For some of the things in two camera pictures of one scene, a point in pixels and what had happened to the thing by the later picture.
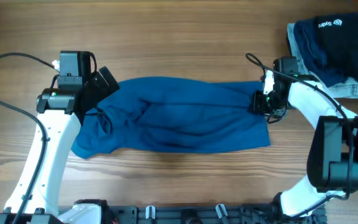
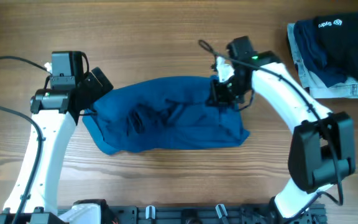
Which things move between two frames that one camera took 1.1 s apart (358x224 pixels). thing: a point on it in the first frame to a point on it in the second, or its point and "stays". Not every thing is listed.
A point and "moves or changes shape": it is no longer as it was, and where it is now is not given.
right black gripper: x=258 y=102 to x=220 y=93
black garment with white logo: x=349 y=42 stays
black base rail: x=263 y=213 stays
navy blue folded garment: x=307 y=32 stays
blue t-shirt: x=173 y=114 moves or changes shape
